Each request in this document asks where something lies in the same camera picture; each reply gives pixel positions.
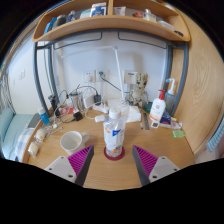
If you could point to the red packet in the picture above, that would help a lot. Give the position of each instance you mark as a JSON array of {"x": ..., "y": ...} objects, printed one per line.
[{"x": 66, "y": 110}]

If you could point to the white wall outlets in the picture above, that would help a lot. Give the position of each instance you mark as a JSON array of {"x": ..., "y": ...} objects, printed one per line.
[{"x": 89, "y": 76}]

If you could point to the black charger block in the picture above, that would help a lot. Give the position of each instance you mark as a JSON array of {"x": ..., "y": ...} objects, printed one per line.
[{"x": 77, "y": 116}]

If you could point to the green pillow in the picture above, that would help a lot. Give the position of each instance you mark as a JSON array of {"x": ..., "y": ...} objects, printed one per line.
[{"x": 5, "y": 121}]

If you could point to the clear plastic water bottle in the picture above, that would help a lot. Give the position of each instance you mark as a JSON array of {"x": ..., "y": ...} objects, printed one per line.
[{"x": 114, "y": 133}]

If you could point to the white desk lamp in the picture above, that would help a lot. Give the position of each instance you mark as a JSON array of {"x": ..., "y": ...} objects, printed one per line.
[{"x": 119, "y": 73}]

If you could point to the blue checked blanket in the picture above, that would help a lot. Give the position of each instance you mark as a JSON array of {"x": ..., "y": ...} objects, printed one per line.
[{"x": 23, "y": 143}]

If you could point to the small tree figurine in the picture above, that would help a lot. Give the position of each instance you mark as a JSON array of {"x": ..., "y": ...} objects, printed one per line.
[{"x": 140, "y": 90}]

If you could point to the wooden shelf unit with items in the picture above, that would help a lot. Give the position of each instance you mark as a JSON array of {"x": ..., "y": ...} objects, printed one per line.
[{"x": 110, "y": 23}]

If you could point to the white power adapter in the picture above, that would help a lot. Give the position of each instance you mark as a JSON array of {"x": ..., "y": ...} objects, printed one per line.
[{"x": 88, "y": 101}]

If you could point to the striped curtain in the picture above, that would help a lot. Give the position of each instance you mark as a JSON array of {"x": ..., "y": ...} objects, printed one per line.
[{"x": 5, "y": 93}]

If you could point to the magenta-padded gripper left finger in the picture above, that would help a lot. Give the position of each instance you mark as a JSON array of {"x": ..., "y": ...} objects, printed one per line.
[{"x": 68, "y": 168}]

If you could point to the grey metal ruler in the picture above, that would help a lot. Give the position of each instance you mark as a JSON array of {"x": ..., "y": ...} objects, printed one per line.
[{"x": 146, "y": 121}]

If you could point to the white squeeze tube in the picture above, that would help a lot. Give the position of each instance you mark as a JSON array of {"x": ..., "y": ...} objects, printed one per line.
[{"x": 171, "y": 125}]

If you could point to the white ceramic mug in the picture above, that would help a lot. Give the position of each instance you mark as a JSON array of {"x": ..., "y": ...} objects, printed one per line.
[{"x": 71, "y": 143}]

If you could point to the grey metal bed frame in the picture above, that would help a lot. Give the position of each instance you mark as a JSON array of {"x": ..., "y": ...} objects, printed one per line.
[{"x": 37, "y": 76}]

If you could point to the clear spray bottle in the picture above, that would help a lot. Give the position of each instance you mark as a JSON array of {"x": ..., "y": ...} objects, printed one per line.
[{"x": 170, "y": 98}]

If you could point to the black plug adapter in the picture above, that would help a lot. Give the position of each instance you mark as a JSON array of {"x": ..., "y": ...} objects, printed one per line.
[{"x": 97, "y": 99}]

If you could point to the small white earbud case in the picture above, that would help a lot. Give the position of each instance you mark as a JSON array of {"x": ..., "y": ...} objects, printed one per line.
[{"x": 100, "y": 118}]

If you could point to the steel tumbler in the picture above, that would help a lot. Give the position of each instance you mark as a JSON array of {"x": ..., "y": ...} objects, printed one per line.
[{"x": 75, "y": 102}]

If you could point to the small white thermometer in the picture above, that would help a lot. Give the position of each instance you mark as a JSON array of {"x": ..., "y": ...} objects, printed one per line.
[{"x": 155, "y": 124}]

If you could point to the small green plastic item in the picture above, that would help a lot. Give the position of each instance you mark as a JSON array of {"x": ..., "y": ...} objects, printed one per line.
[{"x": 179, "y": 133}]

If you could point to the white power strip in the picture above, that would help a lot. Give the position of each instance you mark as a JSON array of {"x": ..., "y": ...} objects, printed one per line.
[{"x": 100, "y": 108}]

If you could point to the grey laptop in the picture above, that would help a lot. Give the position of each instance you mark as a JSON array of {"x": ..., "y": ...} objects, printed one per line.
[{"x": 34, "y": 120}]

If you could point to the white wall light switches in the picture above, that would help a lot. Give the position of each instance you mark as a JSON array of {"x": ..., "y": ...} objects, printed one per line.
[{"x": 22, "y": 74}]

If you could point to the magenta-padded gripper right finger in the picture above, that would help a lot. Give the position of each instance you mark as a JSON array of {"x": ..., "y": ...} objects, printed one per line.
[{"x": 156, "y": 168}]

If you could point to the black electric shaver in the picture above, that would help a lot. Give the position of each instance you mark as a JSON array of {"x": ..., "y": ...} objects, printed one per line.
[{"x": 53, "y": 105}]

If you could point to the white wall-mounted device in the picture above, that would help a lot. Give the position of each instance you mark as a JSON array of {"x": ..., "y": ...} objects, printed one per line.
[{"x": 130, "y": 77}]

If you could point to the flat round red coaster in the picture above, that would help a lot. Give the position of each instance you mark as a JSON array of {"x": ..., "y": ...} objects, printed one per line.
[{"x": 114, "y": 158}]

